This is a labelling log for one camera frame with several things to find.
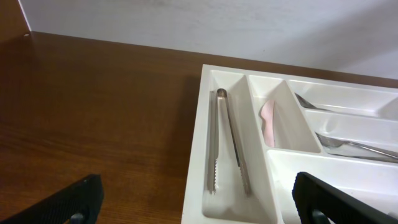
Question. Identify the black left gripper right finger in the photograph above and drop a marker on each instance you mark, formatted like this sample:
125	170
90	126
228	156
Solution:
319	202

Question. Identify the steel fork in tray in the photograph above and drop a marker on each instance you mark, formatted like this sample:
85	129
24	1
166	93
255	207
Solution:
351	151

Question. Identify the white plastic cutlery tray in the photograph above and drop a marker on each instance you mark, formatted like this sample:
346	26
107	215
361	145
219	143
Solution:
360	113

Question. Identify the long steel tongs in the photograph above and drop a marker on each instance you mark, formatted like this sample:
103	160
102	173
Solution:
222	94

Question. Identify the steel fork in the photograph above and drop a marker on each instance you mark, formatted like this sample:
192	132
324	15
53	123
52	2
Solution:
335	143
351	151

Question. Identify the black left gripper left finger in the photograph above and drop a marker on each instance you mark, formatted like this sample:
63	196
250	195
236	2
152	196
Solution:
80	202

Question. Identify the large steel spoon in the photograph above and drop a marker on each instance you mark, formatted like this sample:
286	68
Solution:
304	103

